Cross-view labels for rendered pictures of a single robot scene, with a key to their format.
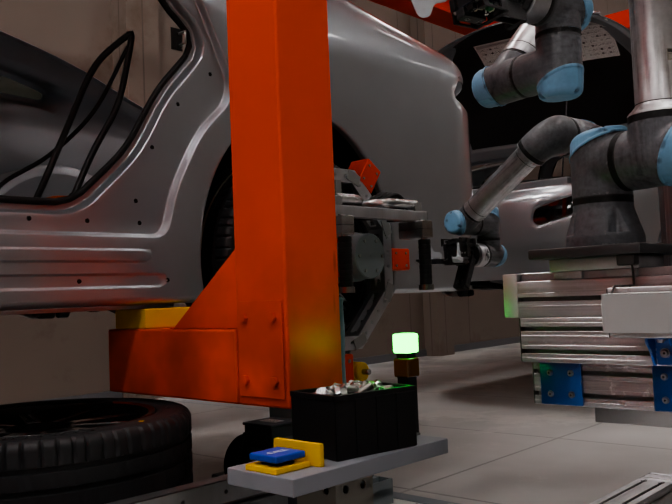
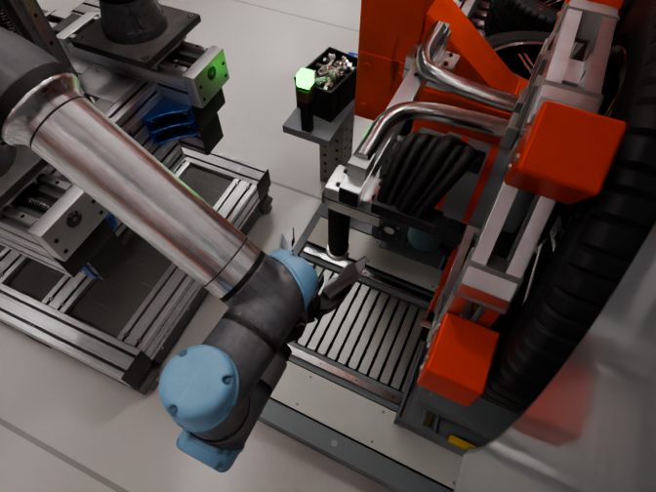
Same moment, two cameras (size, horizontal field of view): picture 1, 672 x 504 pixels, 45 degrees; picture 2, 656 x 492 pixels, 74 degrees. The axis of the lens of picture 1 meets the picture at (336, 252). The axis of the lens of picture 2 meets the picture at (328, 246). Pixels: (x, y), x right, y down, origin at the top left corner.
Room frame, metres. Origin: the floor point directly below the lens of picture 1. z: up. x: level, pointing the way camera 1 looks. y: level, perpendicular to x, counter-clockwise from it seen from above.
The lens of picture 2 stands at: (2.72, -0.41, 1.43)
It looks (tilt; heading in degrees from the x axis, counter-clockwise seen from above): 57 degrees down; 162
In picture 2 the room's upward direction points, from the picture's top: straight up
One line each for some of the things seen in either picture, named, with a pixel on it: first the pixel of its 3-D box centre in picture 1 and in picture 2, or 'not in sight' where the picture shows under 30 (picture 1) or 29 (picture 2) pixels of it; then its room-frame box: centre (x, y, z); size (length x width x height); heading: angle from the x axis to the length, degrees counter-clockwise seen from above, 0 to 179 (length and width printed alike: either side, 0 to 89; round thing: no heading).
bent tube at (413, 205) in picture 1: (376, 195); (442, 126); (2.34, -0.13, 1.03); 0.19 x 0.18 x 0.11; 47
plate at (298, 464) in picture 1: (277, 465); not in sight; (1.41, 0.12, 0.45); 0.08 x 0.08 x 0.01; 47
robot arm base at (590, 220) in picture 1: (604, 222); (129, 6); (1.59, -0.53, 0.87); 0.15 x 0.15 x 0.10
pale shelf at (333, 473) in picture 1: (344, 459); (333, 97); (1.53, 0.00, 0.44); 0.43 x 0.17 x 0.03; 137
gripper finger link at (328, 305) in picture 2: not in sight; (323, 297); (2.44, -0.32, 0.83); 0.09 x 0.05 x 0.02; 106
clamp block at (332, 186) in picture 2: (415, 229); (358, 194); (2.34, -0.24, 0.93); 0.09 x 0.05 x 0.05; 47
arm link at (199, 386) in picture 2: (484, 223); (217, 380); (2.56, -0.48, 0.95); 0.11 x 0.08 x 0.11; 132
